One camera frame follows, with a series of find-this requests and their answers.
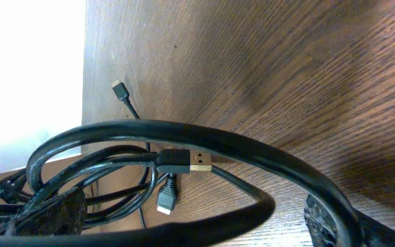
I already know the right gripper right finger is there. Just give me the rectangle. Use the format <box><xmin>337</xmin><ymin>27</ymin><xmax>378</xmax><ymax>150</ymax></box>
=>
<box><xmin>304</xmin><ymin>195</ymin><xmax>395</xmax><ymax>247</ymax></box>

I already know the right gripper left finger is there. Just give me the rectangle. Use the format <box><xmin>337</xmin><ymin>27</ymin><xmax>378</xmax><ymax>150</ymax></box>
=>
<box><xmin>0</xmin><ymin>187</ymin><xmax>87</xmax><ymax>236</ymax></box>

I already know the black HDMI cable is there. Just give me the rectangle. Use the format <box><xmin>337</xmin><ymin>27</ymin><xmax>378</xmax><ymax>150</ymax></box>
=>
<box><xmin>0</xmin><ymin>119</ymin><xmax>365</xmax><ymax>247</ymax></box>

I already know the black USB cable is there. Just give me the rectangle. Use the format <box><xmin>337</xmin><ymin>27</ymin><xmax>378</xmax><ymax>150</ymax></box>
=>
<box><xmin>25</xmin><ymin>79</ymin><xmax>213</xmax><ymax>231</ymax></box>

